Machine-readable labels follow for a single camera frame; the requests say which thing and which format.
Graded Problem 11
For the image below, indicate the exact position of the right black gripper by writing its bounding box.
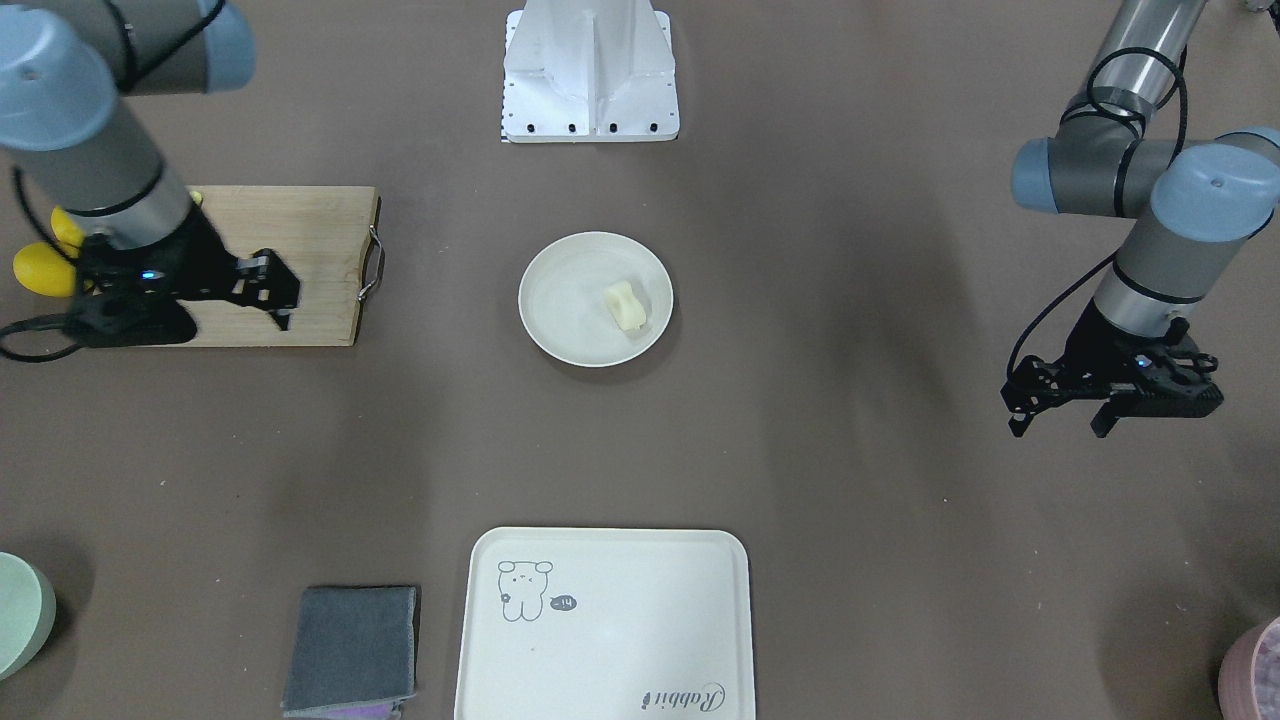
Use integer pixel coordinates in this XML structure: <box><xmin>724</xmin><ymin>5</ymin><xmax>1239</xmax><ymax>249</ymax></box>
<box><xmin>61</xmin><ymin>208</ymin><xmax>301</xmax><ymax>348</ymax></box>

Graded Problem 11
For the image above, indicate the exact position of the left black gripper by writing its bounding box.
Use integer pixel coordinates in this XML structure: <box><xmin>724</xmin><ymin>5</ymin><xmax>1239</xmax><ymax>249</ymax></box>
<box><xmin>1001</xmin><ymin>304</ymin><xmax>1224</xmax><ymax>439</ymax></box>

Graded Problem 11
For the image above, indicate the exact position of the cream round plate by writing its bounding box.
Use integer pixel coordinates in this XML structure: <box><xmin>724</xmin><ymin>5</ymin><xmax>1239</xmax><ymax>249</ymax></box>
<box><xmin>518</xmin><ymin>231</ymin><xmax>676</xmax><ymax>368</ymax></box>

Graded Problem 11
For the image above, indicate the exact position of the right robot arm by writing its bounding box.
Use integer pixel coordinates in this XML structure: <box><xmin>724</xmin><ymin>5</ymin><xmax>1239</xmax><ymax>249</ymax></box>
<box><xmin>1</xmin><ymin>1</ymin><xmax>301</xmax><ymax>357</ymax></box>

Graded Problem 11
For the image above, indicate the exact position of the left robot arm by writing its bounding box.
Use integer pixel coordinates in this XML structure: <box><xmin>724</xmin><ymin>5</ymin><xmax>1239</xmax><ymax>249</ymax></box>
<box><xmin>1001</xmin><ymin>1</ymin><xmax>1279</xmax><ymax>438</ymax></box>

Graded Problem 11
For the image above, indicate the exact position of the cream rectangular tray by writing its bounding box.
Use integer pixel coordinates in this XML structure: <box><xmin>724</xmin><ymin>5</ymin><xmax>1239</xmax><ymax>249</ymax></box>
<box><xmin>454</xmin><ymin>527</ymin><xmax>756</xmax><ymax>719</ymax></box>

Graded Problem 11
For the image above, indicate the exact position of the wooden cutting board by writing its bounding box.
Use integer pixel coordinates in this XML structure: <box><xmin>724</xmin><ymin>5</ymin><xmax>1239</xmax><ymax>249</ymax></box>
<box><xmin>78</xmin><ymin>184</ymin><xmax>387</xmax><ymax>348</ymax></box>

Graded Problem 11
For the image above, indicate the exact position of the whole yellow lemon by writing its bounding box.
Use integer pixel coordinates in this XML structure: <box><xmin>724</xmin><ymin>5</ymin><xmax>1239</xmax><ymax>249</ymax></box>
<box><xmin>12</xmin><ymin>242</ymin><xmax>76</xmax><ymax>299</ymax></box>
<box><xmin>50</xmin><ymin>206</ymin><xmax>84</xmax><ymax>256</ymax></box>

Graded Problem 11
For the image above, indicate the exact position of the pink bowl with ice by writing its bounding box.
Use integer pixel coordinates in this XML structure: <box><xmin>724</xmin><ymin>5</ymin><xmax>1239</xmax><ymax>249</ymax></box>
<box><xmin>1217</xmin><ymin>618</ymin><xmax>1279</xmax><ymax>719</ymax></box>

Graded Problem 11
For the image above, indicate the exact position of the grey folded cloth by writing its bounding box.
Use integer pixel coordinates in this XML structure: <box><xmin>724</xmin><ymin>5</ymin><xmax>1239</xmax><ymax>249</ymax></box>
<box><xmin>282</xmin><ymin>585</ymin><xmax>419</xmax><ymax>719</ymax></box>

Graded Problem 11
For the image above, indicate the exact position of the mint green bowl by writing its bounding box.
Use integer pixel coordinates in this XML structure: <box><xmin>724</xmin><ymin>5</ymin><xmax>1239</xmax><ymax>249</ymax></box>
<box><xmin>1</xmin><ymin>552</ymin><xmax>58</xmax><ymax>680</ymax></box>

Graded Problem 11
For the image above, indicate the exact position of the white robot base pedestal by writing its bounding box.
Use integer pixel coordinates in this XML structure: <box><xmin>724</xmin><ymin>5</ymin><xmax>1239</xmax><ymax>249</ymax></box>
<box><xmin>500</xmin><ymin>1</ymin><xmax>681</xmax><ymax>143</ymax></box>

